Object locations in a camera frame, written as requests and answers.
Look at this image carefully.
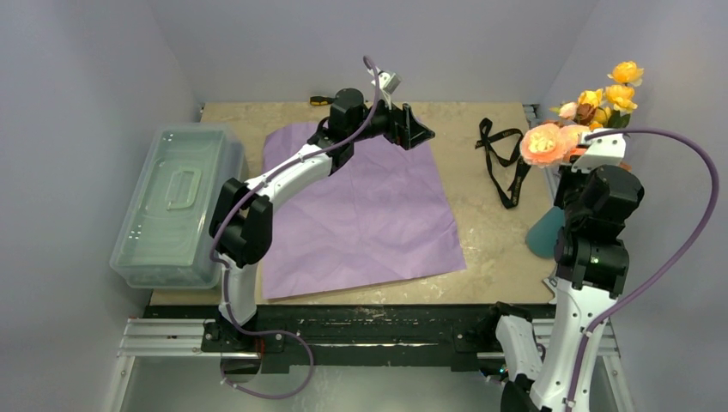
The teal vase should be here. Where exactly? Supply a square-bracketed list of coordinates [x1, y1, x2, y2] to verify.
[525, 207, 564, 260]

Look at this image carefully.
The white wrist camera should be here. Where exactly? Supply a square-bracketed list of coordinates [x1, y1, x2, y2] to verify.
[370, 70, 402, 109]
[567, 129, 627, 174]

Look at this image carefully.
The purple cable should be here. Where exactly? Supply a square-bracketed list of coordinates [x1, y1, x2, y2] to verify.
[566, 128, 720, 412]
[209, 55, 316, 398]

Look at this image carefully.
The pink wrapping paper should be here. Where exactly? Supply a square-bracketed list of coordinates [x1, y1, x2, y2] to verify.
[260, 137, 466, 299]

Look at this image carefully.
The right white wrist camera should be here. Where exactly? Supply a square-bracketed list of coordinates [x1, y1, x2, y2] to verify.
[567, 129, 627, 174]

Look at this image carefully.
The black printed ribbon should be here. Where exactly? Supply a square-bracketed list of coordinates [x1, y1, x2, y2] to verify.
[475, 118, 531, 209]

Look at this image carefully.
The orange handled cutter tool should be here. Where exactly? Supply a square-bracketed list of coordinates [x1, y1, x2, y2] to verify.
[543, 276, 558, 306]

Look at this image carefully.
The black aluminium base frame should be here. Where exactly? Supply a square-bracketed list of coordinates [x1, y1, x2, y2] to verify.
[116, 304, 621, 379]

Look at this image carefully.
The yellow rose stem bunch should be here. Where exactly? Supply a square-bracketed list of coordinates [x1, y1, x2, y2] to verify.
[576, 61, 645, 130]

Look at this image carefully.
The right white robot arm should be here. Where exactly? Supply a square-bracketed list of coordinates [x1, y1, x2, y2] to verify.
[482, 166, 644, 411]

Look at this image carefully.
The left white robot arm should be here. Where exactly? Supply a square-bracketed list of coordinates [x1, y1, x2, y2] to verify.
[209, 88, 435, 351]

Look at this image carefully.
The pink rose stem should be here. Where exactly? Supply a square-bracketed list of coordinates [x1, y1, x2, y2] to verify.
[519, 102, 590, 167]

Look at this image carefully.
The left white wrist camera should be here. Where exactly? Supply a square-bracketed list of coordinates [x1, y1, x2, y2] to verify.
[370, 70, 402, 109]

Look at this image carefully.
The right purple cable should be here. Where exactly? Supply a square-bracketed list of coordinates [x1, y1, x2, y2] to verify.
[566, 128, 720, 412]

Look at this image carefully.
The brown rose stem bunch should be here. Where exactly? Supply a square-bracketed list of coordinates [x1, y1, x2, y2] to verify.
[543, 101, 597, 126]

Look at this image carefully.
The clear plastic storage box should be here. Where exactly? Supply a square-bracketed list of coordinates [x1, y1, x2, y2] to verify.
[109, 123, 247, 289]

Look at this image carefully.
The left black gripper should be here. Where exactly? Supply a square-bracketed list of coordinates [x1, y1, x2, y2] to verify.
[349, 90, 433, 150]

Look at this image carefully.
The yellow black screwdriver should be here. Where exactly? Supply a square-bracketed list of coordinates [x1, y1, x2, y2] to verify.
[308, 95, 335, 106]

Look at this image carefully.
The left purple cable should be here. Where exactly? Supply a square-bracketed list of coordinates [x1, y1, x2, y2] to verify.
[209, 55, 316, 398]

